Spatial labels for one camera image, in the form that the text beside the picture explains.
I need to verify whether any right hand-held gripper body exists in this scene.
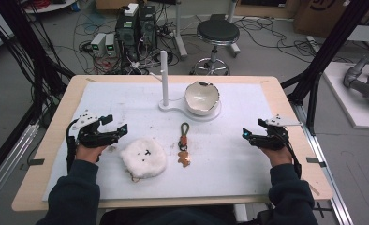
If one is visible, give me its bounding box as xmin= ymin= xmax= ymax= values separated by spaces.
xmin=249 ymin=114 xmax=303 ymax=151

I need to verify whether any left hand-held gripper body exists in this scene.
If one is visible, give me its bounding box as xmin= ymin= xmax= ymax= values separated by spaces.
xmin=71 ymin=111 xmax=118 ymax=149

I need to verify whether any person's left hand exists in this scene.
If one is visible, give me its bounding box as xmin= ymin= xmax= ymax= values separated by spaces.
xmin=75 ymin=143 xmax=108 ymax=164

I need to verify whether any person's right hand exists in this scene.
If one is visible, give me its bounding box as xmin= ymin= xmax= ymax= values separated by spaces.
xmin=259 ymin=145 xmax=294 ymax=168

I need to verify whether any white foam mat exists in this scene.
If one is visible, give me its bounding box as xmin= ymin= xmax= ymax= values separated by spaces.
xmin=41 ymin=81 xmax=273 ymax=202

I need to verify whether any white fluffy plush pouch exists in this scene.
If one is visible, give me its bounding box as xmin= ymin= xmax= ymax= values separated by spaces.
xmin=119 ymin=137 xmax=169 ymax=183

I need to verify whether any wooden table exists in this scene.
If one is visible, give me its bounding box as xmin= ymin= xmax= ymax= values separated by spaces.
xmin=11 ymin=74 xmax=334 ymax=213

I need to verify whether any white ceramic bowl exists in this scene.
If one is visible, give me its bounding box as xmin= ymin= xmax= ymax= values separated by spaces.
xmin=184 ymin=81 xmax=221 ymax=117

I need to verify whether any grey power supply unit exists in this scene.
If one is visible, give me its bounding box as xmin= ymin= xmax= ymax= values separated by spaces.
xmin=104 ymin=33 xmax=118 ymax=58
xmin=90 ymin=32 xmax=108 ymax=58

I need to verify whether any white floor board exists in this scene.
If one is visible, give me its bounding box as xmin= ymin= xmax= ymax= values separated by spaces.
xmin=322 ymin=61 xmax=369 ymax=130

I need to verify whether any black computer tower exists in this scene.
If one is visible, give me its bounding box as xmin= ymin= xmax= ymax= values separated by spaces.
xmin=138 ymin=5 xmax=158 ymax=52
xmin=114 ymin=11 xmax=140 ymax=63

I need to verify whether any person's dark lap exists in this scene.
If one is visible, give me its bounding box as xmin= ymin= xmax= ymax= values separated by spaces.
xmin=98 ymin=206 xmax=237 ymax=225

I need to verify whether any black round stool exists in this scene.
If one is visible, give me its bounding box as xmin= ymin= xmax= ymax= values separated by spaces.
xmin=189 ymin=18 xmax=241 ymax=77

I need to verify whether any white box on computer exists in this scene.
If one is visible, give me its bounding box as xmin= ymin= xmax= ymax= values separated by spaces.
xmin=123 ymin=2 xmax=140 ymax=18

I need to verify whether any cardboard box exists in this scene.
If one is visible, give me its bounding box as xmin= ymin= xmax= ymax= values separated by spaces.
xmin=292 ymin=0 xmax=357 ymax=39

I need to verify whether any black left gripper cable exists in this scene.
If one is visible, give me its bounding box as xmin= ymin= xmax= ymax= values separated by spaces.
xmin=66 ymin=118 xmax=80 ymax=173

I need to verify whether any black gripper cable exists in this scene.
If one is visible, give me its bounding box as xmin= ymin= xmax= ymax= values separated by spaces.
xmin=284 ymin=135 xmax=303 ymax=180
xmin=66 ymin=118 xmax=80 ymax=173

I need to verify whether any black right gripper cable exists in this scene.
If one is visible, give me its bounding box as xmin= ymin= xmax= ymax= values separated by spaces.
xmin=284 ymin=135 xmax=303 ymax=180

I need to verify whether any gingerbread man keychain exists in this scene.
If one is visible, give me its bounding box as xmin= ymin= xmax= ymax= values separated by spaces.
xmin=176 ymin=122 xmax=192 ymax=169

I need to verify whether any aluminium rail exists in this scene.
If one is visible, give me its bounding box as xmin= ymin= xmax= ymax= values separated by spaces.
xmin=0 ymin=122 xmax=40 ymax=205
xmin=292 ymin=102 xmax=355 ymax=225

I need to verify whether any white stand with post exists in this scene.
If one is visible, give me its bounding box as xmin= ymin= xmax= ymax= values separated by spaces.
xmin=157 ymin=50 xmax=222 ymax=123

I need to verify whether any black metal frame post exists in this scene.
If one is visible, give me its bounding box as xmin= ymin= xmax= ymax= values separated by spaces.
xmin=0 ymin=0 xmax=76 ymax=128
xmin=280 ymin=0 xmax=369 ymax=136

